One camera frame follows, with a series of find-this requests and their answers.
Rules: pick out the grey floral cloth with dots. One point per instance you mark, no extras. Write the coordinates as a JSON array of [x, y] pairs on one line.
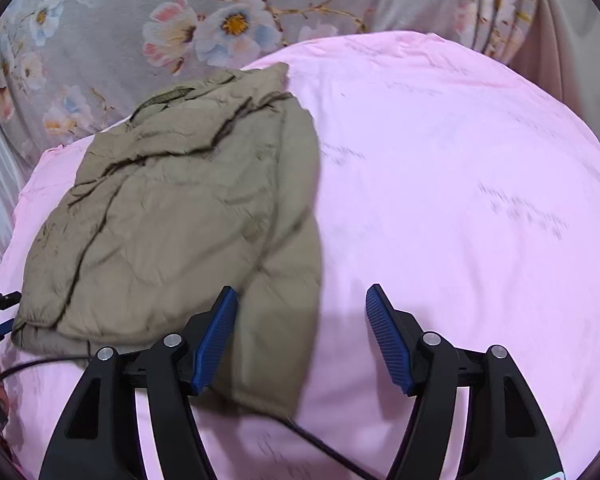
[[120, 0]]

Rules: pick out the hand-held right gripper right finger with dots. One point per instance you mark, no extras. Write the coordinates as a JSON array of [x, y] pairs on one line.
[[390, 345]]

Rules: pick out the pink printed bed sheet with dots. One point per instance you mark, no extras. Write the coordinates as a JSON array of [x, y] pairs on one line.
[[455, 185]]

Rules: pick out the olive quilted jacket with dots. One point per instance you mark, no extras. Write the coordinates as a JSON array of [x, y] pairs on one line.
[[180, 210]]

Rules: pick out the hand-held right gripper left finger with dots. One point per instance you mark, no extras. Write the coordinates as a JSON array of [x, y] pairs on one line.
[[215, 345]]

